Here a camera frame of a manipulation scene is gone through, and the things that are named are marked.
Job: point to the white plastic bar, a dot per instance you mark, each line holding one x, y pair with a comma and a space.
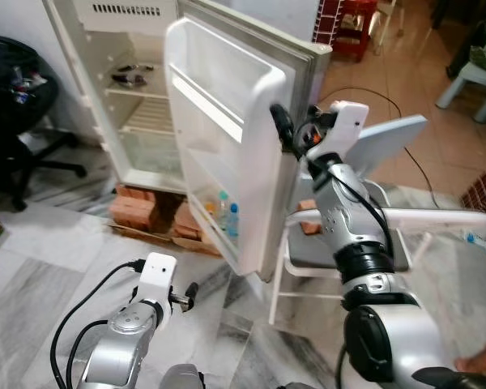
437, 219

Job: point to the dark robot right leg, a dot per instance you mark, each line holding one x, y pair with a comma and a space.
441, 379

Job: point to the water bottle with blue label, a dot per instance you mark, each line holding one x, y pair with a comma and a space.
233, 220

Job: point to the red plastic stool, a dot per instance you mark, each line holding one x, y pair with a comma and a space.
355, 28

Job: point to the light blue child chair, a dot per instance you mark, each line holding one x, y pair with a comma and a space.
470, 81

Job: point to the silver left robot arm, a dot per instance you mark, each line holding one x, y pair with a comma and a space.
117, 348

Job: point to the small bottle with blue cap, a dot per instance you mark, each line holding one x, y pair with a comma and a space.
473, 237

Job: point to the yellow juice bottle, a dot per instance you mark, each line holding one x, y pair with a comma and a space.
211, 211

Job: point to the grey robot left leg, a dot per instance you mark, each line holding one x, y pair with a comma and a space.
181, 379

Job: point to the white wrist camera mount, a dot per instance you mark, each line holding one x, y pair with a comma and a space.
344, 130
158, 275

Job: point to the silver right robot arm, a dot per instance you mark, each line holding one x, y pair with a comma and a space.
397, 340

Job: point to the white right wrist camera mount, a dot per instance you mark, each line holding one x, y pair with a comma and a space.
344, 130

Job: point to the black office chair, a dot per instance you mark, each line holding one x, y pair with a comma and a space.
12, 97

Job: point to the orange clay brick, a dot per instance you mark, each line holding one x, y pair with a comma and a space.
308, 228
134, 207
186, 220

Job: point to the grey white fridge body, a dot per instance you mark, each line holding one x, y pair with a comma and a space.
146, 49

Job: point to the clear bottle with teal cap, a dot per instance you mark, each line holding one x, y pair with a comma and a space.
223, 203

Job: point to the grey white fridge door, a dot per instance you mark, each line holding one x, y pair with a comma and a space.
219, 146

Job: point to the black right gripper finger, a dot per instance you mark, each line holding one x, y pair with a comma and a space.
283, 128

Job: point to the bare foot of person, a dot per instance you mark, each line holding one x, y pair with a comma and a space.
482, 361

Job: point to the dark wooden table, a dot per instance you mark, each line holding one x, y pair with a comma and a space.
454, 32

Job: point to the brown flat cardboard sheet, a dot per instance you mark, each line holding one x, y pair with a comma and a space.
164, 235

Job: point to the steel pan with lid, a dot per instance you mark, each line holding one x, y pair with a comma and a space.
134, 77

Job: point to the white folding chair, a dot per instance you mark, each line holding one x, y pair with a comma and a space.
373, 146

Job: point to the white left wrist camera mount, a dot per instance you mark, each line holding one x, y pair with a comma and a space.
158, 275

